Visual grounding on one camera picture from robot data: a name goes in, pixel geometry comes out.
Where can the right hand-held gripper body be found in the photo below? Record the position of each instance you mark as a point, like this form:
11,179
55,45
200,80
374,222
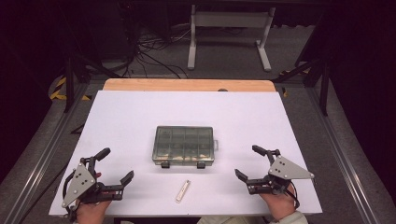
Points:
288,170

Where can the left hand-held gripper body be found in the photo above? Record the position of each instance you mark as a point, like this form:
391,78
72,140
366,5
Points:
79,180

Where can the clear plastic compartment box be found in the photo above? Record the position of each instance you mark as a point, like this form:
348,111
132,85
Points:
183,144

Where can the person's right hand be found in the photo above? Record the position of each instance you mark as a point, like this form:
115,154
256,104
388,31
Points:
278,203

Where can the person's left hand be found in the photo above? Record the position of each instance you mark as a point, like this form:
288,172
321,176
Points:
91,213

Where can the white board sheet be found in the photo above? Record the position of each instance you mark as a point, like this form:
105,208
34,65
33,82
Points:
124,118

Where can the beige zippered bag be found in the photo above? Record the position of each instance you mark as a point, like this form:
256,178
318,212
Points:
230,221

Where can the yellow black floor tape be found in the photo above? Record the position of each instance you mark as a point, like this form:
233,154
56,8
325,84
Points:
285,92

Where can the black metal stand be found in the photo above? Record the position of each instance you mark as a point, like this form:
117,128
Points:
324,87
70,81

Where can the wooden table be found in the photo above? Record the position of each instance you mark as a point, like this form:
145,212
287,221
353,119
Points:
186,84

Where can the black table bracket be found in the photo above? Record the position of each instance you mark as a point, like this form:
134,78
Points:
78,130

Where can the aluminium rail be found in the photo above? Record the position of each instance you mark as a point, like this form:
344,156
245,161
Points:
46,149
339,149

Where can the white metal stand frame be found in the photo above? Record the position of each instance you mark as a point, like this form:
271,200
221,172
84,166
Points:
230,19

